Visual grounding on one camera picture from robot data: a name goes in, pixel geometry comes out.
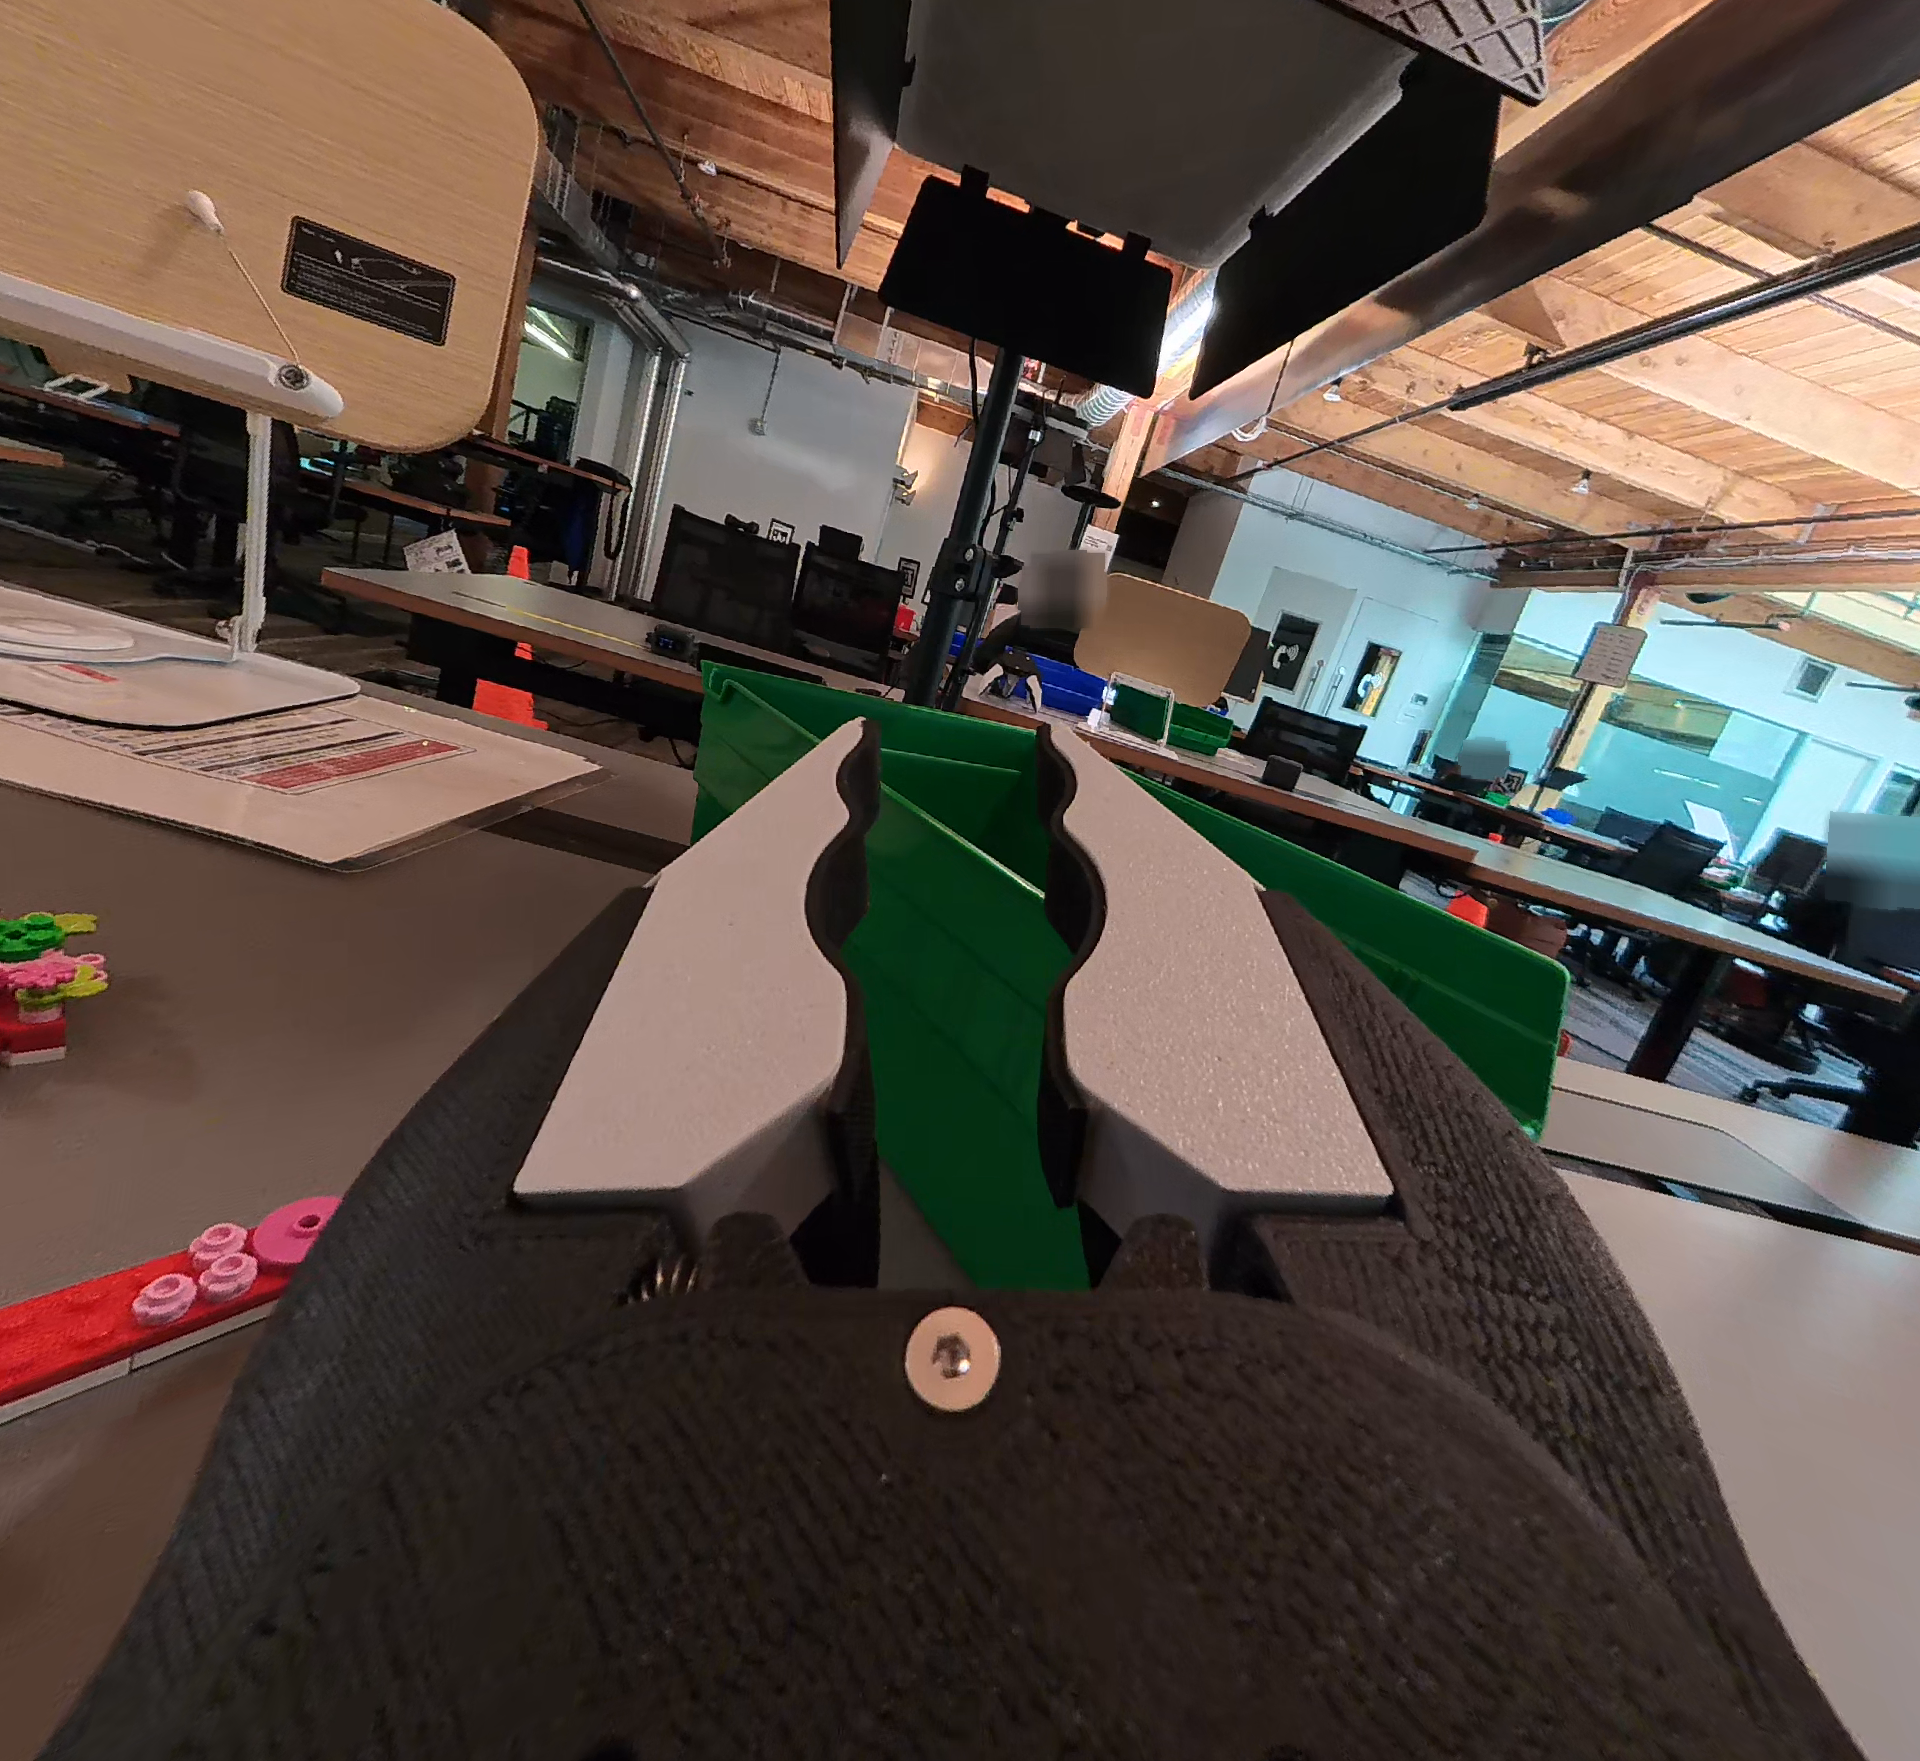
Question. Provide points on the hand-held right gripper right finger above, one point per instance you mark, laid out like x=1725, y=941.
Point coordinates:
x=1201, y=1027

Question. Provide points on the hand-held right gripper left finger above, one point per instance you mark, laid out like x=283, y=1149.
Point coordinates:
x=707, y=1027

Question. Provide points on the green plastic bin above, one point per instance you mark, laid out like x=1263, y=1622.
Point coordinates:
x=962, y=980

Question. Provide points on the black office chair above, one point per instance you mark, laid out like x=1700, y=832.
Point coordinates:
x=1859, y=1041
x=1302, y=741

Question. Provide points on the clear acrylic holder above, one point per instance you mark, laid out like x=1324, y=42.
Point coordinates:
x=1139, y=712

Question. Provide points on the blue plastic bin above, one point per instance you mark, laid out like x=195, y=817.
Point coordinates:
x=1060, y=681

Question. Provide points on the rounded light wooden board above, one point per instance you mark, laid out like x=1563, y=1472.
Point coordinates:
x=1171, y=636
x=226, y=67

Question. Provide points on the white printed instruction sheet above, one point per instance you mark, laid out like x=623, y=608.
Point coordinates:
x=377, y=788

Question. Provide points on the black monitor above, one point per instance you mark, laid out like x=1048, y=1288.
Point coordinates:
x=848, y=605
x=723, y=580

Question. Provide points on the long wooden office table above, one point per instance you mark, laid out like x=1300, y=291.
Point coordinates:
x=1652, y=914

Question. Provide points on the long grey office table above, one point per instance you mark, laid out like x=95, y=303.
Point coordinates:
x=495, y=605

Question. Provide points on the small white paper sign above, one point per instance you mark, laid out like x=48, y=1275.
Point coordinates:
x=439, y=552

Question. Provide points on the hanging white paper sign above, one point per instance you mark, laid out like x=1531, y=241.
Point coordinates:
x=1611, y=653

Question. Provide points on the black light stand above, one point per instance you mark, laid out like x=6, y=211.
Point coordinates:
x=977, y=500

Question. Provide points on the white desk lamp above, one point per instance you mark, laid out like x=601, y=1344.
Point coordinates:
x=150, y=345

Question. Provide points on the studio light panel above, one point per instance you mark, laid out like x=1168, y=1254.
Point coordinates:
x=1139, y=67

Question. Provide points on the red lego heart frame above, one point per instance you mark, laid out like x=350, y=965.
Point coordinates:
x=91, y=1318

